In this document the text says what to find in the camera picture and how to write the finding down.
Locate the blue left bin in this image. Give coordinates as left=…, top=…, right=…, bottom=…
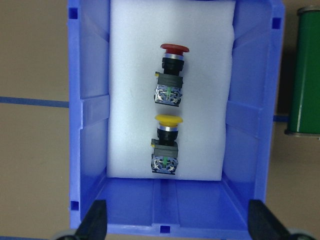
left=67, top=0, right=285, bottom=240

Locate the green conveyor belt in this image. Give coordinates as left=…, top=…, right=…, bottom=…
left=285, top=5, right=320, bottom=138

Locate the red push button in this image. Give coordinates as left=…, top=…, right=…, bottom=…
left=153, top=43, right=190, bottom=107

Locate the yellow push button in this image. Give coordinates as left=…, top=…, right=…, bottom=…
left=150, top=114, right=183, bottom=175

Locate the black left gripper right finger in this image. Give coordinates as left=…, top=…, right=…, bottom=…
left=248, top=199, right=291, bottom=240

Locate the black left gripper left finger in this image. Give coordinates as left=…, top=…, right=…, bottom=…
left=74, top=200, right=107, bottom=240

